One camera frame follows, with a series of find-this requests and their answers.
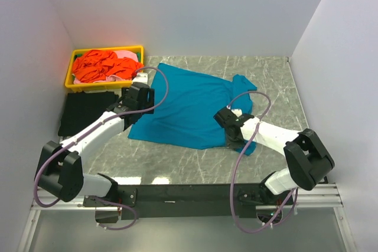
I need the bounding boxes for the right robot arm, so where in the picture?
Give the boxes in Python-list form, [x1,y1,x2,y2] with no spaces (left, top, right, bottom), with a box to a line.
[214,107,335,204]

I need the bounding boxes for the black base beam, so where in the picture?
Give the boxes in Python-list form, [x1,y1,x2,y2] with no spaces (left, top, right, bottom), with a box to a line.
[82,183,295,221]

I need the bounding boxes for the yellow plastic bin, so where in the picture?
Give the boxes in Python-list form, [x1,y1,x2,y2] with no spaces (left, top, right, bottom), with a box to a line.
[65,45,144,92]

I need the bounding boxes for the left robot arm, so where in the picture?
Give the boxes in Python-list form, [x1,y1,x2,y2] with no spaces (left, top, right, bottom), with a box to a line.
[34,82,155,206]

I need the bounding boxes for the teal t shirt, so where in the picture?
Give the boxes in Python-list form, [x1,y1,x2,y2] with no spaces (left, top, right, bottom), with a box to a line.
[128,63,258,150]

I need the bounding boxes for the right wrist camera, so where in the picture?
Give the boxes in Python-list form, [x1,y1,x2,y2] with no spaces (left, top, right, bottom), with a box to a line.
[230,109,243,117]

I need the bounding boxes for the orange t shirt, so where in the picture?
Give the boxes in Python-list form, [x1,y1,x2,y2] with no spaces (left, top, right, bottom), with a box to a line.
[71,49,145,83]

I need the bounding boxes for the black folded t shirt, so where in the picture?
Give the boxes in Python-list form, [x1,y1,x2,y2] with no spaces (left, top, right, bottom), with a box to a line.
[58,91,119,137]

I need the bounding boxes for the green garment in bin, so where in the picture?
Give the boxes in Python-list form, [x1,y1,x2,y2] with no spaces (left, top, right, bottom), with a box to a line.
[73,52,141,61]

